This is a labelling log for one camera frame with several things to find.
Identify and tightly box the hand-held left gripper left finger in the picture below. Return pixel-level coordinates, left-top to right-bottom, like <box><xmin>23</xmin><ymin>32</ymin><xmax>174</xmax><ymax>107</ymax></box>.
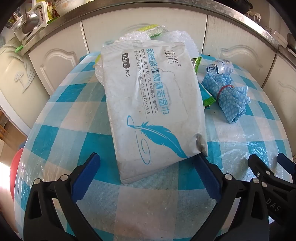
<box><xmin>23</xmin><ymin>152</ymin><xmax>102</xmax><ymax>241</ymax></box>

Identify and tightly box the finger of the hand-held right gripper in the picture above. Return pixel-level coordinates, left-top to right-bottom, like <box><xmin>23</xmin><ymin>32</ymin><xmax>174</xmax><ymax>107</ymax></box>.
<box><xmin>248</xmin><ymin>153</ymin><xmax>296</xmax><ymax>193</ymax></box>
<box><xmin>277</xmin><ymin>152</ymin><xmax>296</xmax><ymax>176</ymax></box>

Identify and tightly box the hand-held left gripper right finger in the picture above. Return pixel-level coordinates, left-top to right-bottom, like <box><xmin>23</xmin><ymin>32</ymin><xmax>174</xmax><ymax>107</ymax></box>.
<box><xmin>185</xmin><ymin>153</ymin><xmax>270</xmax><ymax>241</ymax></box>

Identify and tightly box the blue patterned cloth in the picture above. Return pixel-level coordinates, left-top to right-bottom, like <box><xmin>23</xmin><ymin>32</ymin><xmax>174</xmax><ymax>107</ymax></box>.
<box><xmin>202</xmin><ymin>72</ymin><xmax>250</xmax><ymax>124</ymax></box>

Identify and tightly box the red plastic basin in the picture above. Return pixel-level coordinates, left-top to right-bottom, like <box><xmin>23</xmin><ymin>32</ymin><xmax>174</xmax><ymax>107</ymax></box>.
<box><xmin>9</xmin><ymin>148</ymin><xmax>25</xmax><ymax>202</ymax></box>

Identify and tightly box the green snack wrapper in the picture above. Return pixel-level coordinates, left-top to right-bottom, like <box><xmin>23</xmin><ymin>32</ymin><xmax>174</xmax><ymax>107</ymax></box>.
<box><xmin>191</xmin><ymin>57</ymin><xmax>215</xmax><ymax>107</ymax></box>

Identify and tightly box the white wet wipes pack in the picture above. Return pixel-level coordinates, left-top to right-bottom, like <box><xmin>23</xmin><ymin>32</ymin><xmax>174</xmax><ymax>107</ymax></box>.
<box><xmin>101</xmin><ymin>42</ymin><xmax>208</xmax><ymax>184</ymax></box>

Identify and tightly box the white plastic bottle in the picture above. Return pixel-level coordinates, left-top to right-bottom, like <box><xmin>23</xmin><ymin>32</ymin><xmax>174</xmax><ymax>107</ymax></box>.
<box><xmin>206</xmin><ymin>60</ymin><xmax>233</xmax><ymax>75</ymax></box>

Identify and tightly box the white foam net sleeve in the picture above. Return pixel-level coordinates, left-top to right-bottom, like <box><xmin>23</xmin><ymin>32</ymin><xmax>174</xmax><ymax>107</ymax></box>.
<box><xmin>94</xmin><ymin>32</ymin><xmax>151</xmax><ymax>87</ymax></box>
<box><xmin>159</xmin><ymin>30</ymin><xmax>200</xmax><ymax>58</ymax></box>

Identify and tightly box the yellow-green sponge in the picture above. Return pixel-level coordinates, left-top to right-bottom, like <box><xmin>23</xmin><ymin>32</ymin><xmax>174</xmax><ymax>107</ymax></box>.
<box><xmin>136</xmin><ymin>24</ymin><xmax>166</xmax><ymax>38</ymax></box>

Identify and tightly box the blue white checkered tablecloth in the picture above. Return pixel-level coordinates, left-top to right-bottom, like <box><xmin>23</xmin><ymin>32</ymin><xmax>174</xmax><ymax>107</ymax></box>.
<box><xmin>14</xmin><ymin>52</ymin><xmax>293</xmax><ymax>241</ymax></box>

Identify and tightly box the red rubber band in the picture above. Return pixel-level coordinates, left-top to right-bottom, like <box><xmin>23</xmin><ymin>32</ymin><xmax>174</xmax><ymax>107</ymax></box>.
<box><xmin>217</xmin><ymin>85</ymin><xmax>234</xmax><ymax>101</ymax></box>

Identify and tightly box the white refrigerator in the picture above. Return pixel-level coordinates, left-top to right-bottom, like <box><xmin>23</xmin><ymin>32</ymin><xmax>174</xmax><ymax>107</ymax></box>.
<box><xmin>0</xmin><ymin>43</ymin><xmax>50</xmax><ymax>137</ymax></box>

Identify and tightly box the narrow white cabinet door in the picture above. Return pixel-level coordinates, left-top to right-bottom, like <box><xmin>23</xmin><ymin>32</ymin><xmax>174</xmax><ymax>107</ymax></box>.
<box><xmin>28</xmin><ymin>21</ymin><xmax>89</xmax><ymax>96</ymax></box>

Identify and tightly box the white patterned bowl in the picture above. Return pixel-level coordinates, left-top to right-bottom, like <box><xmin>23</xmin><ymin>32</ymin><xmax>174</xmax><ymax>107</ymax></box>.
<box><xmin>264</xmin><ymin>25</ymin><xmax>278</xmax><ymax>37</ymax></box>

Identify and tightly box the wide white cabinet door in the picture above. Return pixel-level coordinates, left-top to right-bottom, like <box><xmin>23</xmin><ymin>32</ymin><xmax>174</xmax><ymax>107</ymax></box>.
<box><xmin>82</xmin><ymin>10</ymin><xmax>207</xmax><ymax>56</ymax></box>

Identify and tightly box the black frying pan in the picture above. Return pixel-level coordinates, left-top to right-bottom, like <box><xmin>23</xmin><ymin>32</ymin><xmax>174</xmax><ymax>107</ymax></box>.
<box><xmin>236</xmin><ymin>0</ymin><xmax>252</xmax><ymax>12</ymax></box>

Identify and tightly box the white dish rack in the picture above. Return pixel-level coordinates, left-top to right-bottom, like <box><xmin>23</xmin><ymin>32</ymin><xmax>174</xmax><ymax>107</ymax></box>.
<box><xmin>11</xmin><ymin>0</ymin><xmax>49</xmax><ymax>44</ymax></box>

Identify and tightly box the white bowl stack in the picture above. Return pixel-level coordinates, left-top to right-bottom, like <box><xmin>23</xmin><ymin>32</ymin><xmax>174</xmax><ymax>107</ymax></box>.
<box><xmin>55</xmin><ymin>0</ymin><xmax>79</xmax><ymax>16</ymax></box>

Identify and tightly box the steel kitchen counter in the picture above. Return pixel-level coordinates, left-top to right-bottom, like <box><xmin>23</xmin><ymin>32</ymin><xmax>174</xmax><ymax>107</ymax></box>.
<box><xmin>14</xmin><ymin>0</ymin><xmax>296</xmax><ymax>56</ymax></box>

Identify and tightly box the white wire rack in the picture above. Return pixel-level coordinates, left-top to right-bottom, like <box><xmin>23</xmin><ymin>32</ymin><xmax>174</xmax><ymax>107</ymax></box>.
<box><xmin>247</xmin><ymin>11</ymin><xmax>262</xmax><ymax>24</ymax></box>

